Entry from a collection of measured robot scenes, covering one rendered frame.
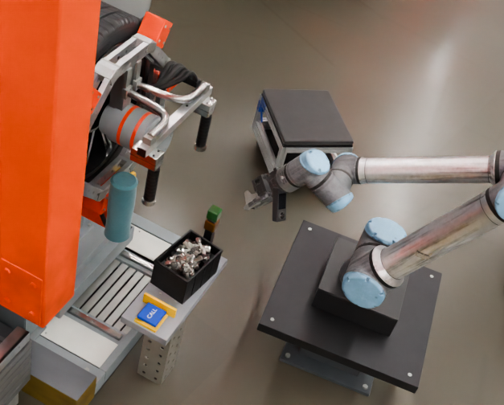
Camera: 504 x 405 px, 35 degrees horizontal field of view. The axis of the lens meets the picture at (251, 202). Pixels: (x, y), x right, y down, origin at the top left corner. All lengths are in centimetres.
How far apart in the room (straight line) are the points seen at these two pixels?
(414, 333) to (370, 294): 42
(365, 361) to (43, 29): 168
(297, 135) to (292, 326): 106
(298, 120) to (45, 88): 203
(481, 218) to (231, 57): 253
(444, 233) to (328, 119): 142
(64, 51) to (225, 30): 314
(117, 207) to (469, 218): 111
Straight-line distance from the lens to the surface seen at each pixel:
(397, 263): 265
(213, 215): 272
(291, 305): 299
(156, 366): 297
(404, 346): 303
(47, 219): 216
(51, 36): 181
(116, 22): 257
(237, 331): 325
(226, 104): 432
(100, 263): 315
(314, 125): 376
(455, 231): 253
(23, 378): 282
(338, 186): 258
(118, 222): 273
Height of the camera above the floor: 252
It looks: 42 degrees down
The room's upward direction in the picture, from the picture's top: 16 degrees clockwise
